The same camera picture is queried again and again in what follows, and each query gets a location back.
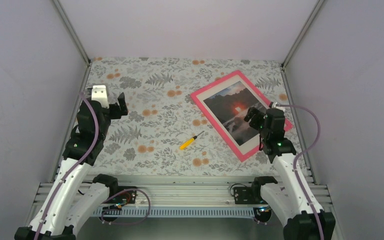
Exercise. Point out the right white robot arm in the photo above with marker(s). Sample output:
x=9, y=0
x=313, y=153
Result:
x=295, y=205

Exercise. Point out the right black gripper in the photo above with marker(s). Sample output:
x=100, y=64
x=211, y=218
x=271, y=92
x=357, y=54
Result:
x=253, y=123

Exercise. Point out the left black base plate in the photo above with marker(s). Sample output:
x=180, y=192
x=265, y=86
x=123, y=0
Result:
x=123, y=195

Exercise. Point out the pink picture frame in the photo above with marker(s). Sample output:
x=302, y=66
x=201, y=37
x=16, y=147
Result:
x=249, y=148

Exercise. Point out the sunset photo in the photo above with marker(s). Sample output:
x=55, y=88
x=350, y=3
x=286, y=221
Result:
x=230, y=106

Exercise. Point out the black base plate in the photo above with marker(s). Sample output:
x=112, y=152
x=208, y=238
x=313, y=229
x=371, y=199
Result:
x=243, y=195
x=123, y=195

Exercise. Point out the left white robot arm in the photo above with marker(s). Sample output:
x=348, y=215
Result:
x=59, y=218

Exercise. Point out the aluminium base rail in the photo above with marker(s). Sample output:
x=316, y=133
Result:
x=186, y=196

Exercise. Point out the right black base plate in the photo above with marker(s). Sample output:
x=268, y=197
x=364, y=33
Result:
x=243, y=195

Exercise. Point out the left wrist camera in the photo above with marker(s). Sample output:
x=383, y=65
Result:
x=99, y=93

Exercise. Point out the yellow handled screwdriver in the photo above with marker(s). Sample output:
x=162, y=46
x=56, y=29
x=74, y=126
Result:
x=190, y=141

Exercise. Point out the floral patterned table mat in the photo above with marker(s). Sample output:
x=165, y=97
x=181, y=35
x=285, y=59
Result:
x=162, y=116

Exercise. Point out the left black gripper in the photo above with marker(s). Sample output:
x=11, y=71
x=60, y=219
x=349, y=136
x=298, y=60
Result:
x=122, y=104

